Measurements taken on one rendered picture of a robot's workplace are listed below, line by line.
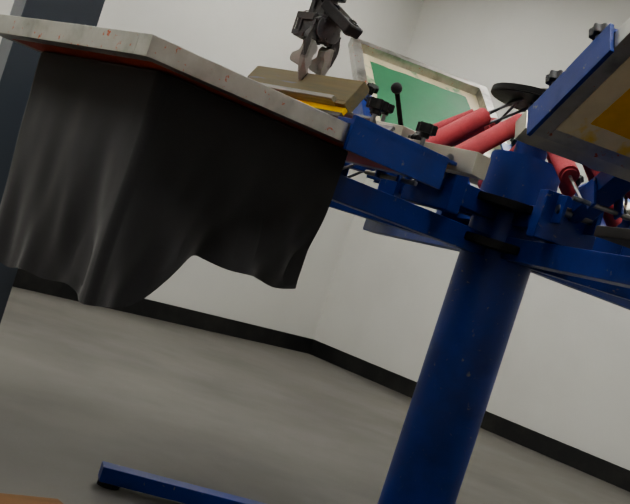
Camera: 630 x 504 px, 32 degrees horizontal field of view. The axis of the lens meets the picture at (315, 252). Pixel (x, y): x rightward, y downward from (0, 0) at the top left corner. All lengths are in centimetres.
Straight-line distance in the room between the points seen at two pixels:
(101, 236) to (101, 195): 9
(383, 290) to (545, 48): 197
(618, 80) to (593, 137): 18
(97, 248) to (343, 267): 608
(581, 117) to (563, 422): 450
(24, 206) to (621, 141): 122
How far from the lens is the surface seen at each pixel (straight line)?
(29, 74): 278
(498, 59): 761
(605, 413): 655
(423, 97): 413
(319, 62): 246
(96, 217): 200
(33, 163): 221
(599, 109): 229
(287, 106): 202
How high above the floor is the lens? 74
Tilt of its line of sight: level
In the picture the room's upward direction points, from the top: 18 degrees clockwise
